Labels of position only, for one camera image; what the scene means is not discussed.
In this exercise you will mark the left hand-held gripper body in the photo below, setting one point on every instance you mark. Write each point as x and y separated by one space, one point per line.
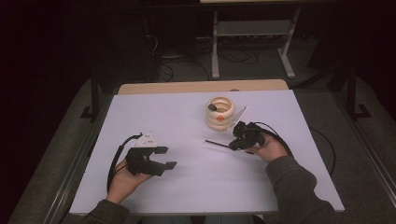
140 163

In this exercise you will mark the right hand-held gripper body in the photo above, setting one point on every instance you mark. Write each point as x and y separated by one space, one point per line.
256 137

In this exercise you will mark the thin black pen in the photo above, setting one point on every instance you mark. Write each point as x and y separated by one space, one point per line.
218 144

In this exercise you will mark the cream ribbed pen holder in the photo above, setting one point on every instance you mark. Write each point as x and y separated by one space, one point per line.
218 123

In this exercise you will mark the person's right hand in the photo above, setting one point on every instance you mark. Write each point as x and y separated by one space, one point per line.
271 151

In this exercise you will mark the person's left hand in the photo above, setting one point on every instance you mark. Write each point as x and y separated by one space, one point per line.
123 183

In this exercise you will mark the white board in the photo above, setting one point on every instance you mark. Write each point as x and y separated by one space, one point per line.
186 118

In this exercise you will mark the wooden table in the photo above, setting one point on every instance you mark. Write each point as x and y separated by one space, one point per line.
186 86

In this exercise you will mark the black metal stand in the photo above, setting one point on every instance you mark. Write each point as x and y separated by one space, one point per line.
351 93
94 93

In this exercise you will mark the grey metal stand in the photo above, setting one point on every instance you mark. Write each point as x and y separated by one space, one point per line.
249 28

